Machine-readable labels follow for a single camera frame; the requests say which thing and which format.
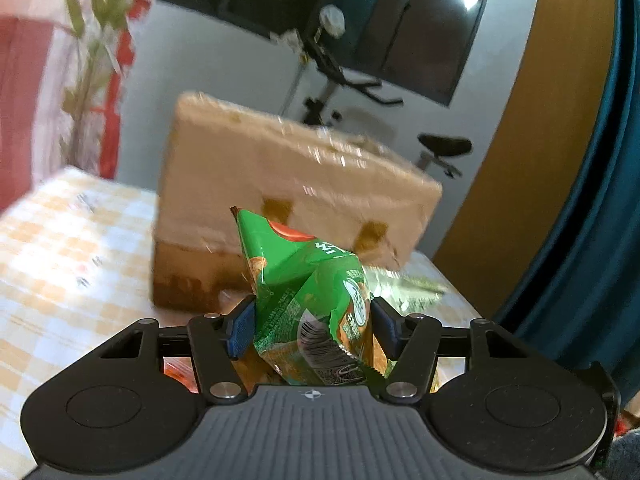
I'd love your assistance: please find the green snack packet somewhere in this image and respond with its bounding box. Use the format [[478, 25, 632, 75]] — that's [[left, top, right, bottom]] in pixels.
[[232, 208, 384, 387]]

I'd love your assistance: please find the red printed curtain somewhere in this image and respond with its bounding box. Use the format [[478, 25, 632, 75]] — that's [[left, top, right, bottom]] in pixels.
[[1, 0, 154, 208]]

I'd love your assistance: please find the dark window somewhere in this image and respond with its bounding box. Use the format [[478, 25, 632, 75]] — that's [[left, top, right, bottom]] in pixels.
[[164, 0, 486, 105]]

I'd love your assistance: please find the black exercise bike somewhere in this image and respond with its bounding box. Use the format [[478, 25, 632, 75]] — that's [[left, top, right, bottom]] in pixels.
[[269, 4, 474, 180]]

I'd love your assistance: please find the checkered yellow tablecloth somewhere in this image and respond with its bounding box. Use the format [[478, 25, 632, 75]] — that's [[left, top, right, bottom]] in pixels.
[[0, 166, 484, 480]]

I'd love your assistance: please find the wooden door panel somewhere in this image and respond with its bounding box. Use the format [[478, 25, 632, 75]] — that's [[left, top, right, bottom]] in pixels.
[[435, 0, 615, 318]]

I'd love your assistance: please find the teal curtain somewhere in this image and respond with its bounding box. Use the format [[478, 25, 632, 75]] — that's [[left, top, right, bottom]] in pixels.
[[494, 0, 639, 403]]

